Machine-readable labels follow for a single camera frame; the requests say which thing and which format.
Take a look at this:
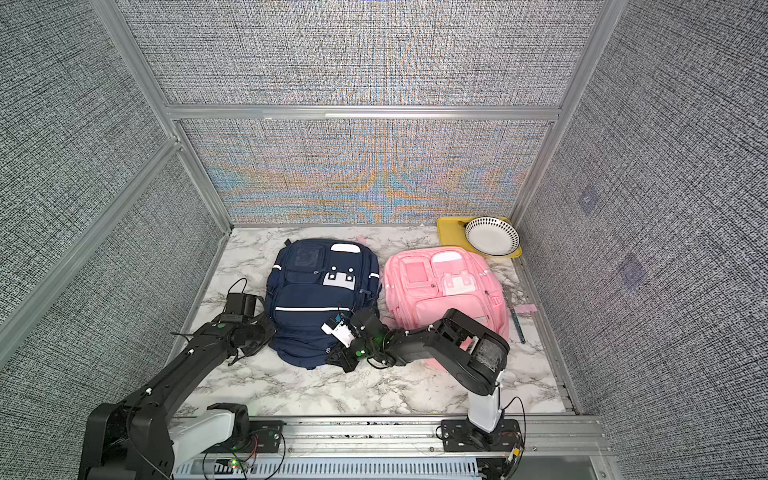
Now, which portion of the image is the white vented cable duct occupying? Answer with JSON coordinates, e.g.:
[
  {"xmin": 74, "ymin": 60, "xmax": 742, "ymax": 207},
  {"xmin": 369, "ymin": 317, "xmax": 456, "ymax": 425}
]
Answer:
[{"xmin": 174, "ymin": 457, "xmax": 482, "ymax": 480}]

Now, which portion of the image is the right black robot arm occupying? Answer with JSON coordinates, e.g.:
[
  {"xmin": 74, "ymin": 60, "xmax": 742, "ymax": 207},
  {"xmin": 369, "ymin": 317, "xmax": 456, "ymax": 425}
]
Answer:
[{"xmin": 322, "ymin": 308, "xmax": 510, "ymax": 434}]

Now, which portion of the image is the yellow tray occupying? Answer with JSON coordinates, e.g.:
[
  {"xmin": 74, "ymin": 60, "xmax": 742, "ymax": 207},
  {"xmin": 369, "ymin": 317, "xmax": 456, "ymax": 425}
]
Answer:
[{"xmin": 437, "ymin": 216, "xmax": 522, "ymax": 258}]

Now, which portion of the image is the white dotted bowl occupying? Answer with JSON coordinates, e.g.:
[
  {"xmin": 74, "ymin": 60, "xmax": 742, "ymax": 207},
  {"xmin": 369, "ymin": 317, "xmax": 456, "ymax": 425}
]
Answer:
[{"xmin": 464, "ymin": 217, "xmax": 520, "ymax": 256}]

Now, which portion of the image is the green pen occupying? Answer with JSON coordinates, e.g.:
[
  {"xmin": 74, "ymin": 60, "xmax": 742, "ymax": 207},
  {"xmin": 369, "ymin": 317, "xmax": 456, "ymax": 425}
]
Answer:
[{"xmin": 509, "ymin": 307, "xmax": 527, "ymax": 344}]

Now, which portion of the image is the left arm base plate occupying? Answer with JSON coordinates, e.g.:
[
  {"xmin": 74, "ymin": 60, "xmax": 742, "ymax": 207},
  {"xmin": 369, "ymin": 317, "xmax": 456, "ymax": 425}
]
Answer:
[{"xmin": 205, "ymin": 420, "xmax": 285, "ymax": 458}]

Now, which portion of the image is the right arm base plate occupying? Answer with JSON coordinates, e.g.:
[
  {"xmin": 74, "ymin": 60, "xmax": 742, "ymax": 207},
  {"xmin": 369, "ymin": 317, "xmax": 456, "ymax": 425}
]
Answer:
[{"xmin": 435, "ymin": 419, "xmax": 525, "ymax": 452}]

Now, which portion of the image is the pink backpack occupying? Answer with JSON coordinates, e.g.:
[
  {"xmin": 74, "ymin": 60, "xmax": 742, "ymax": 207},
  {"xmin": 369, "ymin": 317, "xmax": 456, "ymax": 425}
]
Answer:
[{"xmin": 360, "ymin": 246, "xmax": 509, "ymax": 338}]

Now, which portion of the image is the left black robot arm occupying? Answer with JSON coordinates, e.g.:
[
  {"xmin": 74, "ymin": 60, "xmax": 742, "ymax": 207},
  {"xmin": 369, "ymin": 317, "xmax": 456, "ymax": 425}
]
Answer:
[{"xmin": 78, "ymin": 293, "xmax": 276, "ymax": 479}]

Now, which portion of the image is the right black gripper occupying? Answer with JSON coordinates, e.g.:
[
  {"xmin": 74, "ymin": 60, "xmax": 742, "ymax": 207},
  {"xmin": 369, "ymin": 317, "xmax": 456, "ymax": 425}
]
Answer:
[{"xmin": 321, "ymin": 338, "xmax": 380, "ymax": 374}]

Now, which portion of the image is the navy blue backpack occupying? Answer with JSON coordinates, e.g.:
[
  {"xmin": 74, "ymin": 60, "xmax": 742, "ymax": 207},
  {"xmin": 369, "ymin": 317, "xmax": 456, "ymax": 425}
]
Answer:
[{"xmin": 265, "ymin": 238, "xmax": 381, "ymax": 373}]

